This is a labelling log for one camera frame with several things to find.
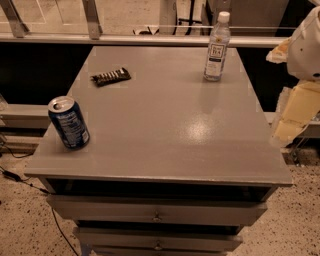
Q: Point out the top grey drawer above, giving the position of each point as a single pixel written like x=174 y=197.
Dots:
x=158 y=211

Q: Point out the blue pepsi can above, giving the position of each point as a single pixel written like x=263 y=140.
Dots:
x=66 y=116

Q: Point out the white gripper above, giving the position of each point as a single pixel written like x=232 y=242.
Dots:
x=306 y=50

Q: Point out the grey drawer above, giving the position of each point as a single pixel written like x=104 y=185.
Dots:
x=158 y=211
x=156 y=240

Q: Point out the metal rail frame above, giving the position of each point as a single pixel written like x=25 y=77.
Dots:
x=254 y=23

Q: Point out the grey drawer cabinet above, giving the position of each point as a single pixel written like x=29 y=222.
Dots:
x=166 y=133

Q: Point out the dark snack bar wrapper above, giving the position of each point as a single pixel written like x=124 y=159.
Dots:
x=111 y=77

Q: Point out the clear plastic water bottle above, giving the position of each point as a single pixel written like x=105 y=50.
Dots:
x=217 y=48

